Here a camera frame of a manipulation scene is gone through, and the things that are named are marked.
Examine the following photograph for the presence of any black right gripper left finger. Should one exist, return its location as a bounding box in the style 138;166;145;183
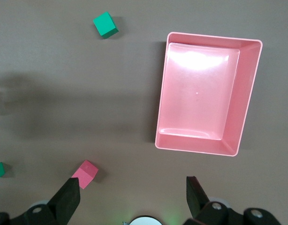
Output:
0;177;82;225

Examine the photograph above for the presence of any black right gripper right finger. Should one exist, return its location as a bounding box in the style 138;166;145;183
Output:
183;176;282;225

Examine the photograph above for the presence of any pink foam cube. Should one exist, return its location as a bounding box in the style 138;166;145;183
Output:
71;159;99;189

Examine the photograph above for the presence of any pink plastic bin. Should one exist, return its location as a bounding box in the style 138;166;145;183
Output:
155;31;263;157

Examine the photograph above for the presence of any brown table mat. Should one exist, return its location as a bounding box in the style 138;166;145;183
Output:
0;0;288;225

